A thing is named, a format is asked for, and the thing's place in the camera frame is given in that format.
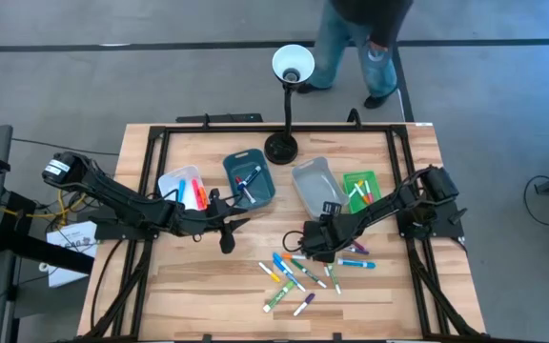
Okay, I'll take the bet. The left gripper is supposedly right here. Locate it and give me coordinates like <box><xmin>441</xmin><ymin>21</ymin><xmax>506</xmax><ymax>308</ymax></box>
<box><xmin>206</xmin><ymin>188</ymin><xmax>253</xmax><ymax>255</ymax></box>

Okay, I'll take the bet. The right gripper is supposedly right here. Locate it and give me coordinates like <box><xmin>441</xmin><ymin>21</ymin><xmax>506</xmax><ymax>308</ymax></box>
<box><xmin>300</xmin><ymin>201</ymin><xmax>355</xmax><ymax>264</ymax></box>

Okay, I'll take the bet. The red Expo marker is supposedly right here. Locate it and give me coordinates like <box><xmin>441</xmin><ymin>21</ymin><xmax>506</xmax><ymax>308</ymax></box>
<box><xmin>234</xmin><ymin>175</ymin><xmax>257</xmax><ymax>205</ymax></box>

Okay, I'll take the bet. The short blue marker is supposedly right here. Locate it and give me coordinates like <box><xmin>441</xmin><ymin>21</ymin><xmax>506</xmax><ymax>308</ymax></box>
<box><xmin>272</xmin><ymin>252</ymin><xmax>295</xmax><ymax>275</ymax></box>

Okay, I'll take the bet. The dark green thin marker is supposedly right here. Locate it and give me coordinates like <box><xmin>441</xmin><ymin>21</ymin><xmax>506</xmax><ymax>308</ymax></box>
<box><xmin>290</xmin><ymin>258</ymin><xmax>328</xmax><ymax>290</ymax></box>

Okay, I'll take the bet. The blue Expo marker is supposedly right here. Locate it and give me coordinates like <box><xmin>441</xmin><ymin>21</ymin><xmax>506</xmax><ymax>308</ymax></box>
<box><xmin>239</xmin><ymin>165</ymin><xmax>263</xmax><ymax>191</ymax></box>

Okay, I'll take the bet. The blue thin marker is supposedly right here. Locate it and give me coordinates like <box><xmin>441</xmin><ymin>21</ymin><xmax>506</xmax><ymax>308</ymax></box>
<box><xmin>274</xmin><ymin>259</ymin><xmax>307</xmax><ymax>293</ymax></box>

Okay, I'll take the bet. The light green thin marker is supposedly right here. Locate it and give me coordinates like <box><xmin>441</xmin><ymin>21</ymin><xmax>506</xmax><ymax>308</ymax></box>
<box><xmin>325</xmin><ymin>263</ymin><xmax>343</xmax><ymax>295</ymax></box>

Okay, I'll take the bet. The pink highlighter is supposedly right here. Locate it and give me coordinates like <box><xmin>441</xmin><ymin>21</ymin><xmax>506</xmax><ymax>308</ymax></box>
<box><xmin>191</xmin><ymin>177</ymin><xmax>204</xmax><ymax>212</ymax></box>

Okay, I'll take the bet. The light blue marker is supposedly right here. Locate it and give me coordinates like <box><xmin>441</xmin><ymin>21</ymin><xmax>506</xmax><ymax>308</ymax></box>
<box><xmin>335</xmin><ymin>257</ymin><xmax>377</xmax><ymax>271</ymax></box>

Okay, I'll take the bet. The green Expo marker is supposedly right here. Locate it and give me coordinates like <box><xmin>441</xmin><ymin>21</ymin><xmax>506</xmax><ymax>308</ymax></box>
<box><xmin>261</xmin><ymin>280</ymin><xmax>296</xmax><ymax>314</ymax></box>

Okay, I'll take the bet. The teal plastic bin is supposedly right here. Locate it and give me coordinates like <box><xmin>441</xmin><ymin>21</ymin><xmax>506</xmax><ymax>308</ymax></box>
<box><xmin>221</xmin><ymin>148</ymin><xmax>277</xmax><ymax>212</ymax></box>

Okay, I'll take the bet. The grey plastic bin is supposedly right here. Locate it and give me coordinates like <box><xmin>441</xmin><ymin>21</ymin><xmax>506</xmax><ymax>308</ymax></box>
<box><xmin>291</xmin><ymin>155</ymin><xmax>351</xmax><ymax>221</ymax></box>

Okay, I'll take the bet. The white plastic bin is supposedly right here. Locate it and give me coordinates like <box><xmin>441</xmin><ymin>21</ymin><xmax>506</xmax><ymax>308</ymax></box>
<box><xmin>157</xmin><ymin>164</ymin><xmax>212</xmax><ymax>213</ymax></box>

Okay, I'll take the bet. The black desk lamp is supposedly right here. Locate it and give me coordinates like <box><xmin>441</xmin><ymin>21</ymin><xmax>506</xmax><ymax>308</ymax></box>
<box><xmin>263</xmin><ymin>43</ymin><xmax>316</xmax><ymax>167</ymax></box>

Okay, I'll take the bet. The green mesh basket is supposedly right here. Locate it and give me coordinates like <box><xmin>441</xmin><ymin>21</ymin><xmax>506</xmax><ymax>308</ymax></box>
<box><xmin>342</xmin><ymin>170</ymin><xmax>383</xmax><ymax>214</ymax></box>

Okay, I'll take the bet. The black power strip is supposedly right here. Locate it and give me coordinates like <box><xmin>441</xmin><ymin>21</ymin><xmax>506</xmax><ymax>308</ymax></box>
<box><xmin>175</xmin><ymin>112</ymin><xmax>264</xmax><ymax>124</ymax></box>

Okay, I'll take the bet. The white cardboard box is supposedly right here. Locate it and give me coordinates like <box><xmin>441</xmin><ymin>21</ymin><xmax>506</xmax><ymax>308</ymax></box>
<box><xmin>38</xmin><ymin>220</ymin><xmax>100</xmax><ymax>290</ymax></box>

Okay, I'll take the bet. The person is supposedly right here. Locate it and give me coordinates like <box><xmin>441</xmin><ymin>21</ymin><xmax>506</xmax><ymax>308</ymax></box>
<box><xmin>296</xmin><ymin>0</ymin><xmax>415</xmax><ymax>111</ymax></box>

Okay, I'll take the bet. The black metal stand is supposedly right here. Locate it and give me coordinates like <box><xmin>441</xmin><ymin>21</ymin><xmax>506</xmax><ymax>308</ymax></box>
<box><xmin>0</xmin><ymin>190</ymin><xmax>95</xmax><ymax>276</ymax></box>

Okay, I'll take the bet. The person's hand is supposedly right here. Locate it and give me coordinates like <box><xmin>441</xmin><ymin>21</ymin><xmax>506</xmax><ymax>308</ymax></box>
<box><xmin>367</xmin><ymin>40</ymin><xmax>391</xmax><ymax>63</ymax></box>

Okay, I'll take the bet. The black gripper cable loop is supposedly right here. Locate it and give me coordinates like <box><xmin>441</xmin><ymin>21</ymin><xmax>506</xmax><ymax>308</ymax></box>
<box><xmin>281</xmin><ymin>230</ymin><xmax>307</xmax><ymax>254</ymax></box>

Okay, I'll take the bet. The black aluminium table frame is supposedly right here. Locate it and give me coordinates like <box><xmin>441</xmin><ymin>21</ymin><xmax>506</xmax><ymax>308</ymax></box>
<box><xmin>83</xmin><ymin>124</ymin><xmax>488</xmax><ymax>343</ymax></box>

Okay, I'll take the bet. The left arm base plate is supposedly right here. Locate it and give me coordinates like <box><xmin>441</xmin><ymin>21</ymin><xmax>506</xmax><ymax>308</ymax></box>
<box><xmin>88</xmin><ymin>209</ymin><xmax>161</xmax><ymax>242</ymax></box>

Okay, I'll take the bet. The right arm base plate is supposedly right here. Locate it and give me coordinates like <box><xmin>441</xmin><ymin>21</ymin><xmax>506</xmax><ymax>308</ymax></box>
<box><xmin>396</xmin><ymin>199</ymin><xmax>467</xmax><ymax>240</ymax></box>

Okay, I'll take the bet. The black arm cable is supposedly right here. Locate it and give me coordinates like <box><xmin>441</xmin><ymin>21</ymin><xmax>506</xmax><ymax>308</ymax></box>
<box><xmin>91</xmin><ymin>237</ymin><xmax>126</xmax><ymax>330</ymax></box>

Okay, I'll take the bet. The yellow cable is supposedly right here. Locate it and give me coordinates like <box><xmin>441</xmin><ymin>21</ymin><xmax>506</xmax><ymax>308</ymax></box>
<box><xmin>1</xmin><ymin>189</ymin><xmax>88</xmax><ymax>226</ymax></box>

